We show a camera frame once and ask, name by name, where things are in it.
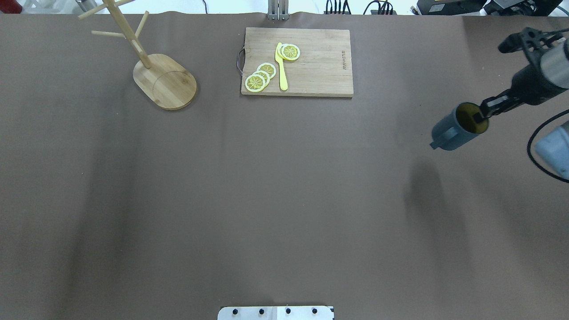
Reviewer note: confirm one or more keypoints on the lemon slice middle of three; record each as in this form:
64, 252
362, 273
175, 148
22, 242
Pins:
264, 75

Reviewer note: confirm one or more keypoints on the aluminium frame post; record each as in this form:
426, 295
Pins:
278, 10

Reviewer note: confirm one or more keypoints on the blue mug with yellow inside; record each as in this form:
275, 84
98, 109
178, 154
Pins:
463, 124

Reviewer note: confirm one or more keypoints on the wooden mug rack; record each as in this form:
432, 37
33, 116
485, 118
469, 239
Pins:
164, 81

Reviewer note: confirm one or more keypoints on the lemon slice lowest of three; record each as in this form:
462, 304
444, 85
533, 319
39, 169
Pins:
254, 83

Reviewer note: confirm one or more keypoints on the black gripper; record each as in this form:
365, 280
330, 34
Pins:
530, 86

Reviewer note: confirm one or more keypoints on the lemon slice under tip slice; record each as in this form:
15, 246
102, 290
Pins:
278, 52

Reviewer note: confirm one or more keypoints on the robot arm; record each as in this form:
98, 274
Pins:
546, 76

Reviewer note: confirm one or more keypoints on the wooden cutting board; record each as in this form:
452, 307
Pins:
324, 68

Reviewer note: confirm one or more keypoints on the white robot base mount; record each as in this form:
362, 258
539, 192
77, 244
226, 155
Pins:
294, 312

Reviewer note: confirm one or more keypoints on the lemon slice near knife tip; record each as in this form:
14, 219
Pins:
289, 51

